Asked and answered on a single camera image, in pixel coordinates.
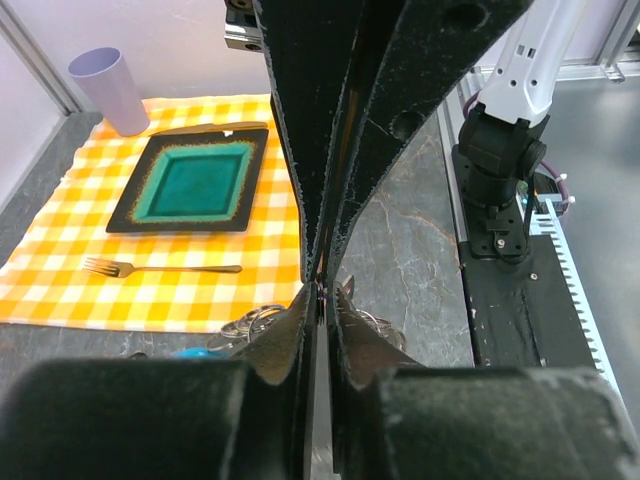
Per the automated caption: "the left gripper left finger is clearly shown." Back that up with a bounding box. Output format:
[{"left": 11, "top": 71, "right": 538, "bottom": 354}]
[{"left": 1, "top": 283, "right": 318, "bottom": 479}]

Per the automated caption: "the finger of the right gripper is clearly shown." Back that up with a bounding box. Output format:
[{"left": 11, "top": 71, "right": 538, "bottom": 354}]
[{"left": 319, "top": 1, "right": 530, "bottom": 285}]

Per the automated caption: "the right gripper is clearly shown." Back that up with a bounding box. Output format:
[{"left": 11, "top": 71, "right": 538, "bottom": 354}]
[{"left": 224, "top": 0, "right": 363, "bottom": 280}]

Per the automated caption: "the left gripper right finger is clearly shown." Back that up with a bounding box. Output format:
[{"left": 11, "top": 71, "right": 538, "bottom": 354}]
[{"left": 326, "top": 288, "right": 639, "bottom": 479}]

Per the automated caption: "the keyring chain with blue tag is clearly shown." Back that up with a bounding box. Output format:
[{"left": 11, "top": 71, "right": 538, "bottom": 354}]
[{"left": 169, "top": 274, "right": 407, "bottom": 361}]

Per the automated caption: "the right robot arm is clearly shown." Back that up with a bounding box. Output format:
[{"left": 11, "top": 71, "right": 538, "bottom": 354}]
[{"left": 227, "top": 1, "right": 584, "bottom": 285}]

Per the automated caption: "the green square plate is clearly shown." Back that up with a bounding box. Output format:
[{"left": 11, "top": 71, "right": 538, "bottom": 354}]
[{"left": 106, "top": 124, "right": 269, "bottom": 234}]

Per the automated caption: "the gold fork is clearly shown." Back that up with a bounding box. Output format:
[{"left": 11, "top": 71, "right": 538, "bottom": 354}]
[{"left": 83, "top": 258, "right": 242, "bottom": 278}]

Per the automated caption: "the lilac cup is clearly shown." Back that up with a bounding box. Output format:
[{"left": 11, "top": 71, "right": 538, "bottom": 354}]
[{"left": 67, "top": 47, "right": 150, "bottom": 137}]

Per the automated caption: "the orange checkered cloth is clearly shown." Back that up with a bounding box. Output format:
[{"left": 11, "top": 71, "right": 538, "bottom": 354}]
[{"left": 1, "top": 122, "right": 301, "bottom": 333}]

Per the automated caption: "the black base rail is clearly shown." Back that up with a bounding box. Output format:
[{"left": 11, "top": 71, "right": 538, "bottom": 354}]
[{"left": 449, "top": 144, "right": 609, "bottom": 371}]

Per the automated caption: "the slotted cable duct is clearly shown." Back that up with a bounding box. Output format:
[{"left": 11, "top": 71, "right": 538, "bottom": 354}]
[{"left": 530, "top": 198, "right": 620, "bottom": 393}]

